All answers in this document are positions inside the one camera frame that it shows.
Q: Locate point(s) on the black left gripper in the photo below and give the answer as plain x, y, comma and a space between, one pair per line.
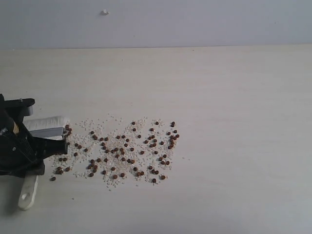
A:
18, 153

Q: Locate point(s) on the white paint brush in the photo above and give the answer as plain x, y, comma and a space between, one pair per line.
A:
49, 128

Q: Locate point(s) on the beans and rice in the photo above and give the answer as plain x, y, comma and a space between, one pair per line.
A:
115, 150

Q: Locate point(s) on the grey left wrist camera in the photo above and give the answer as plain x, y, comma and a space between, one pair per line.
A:
17, 109

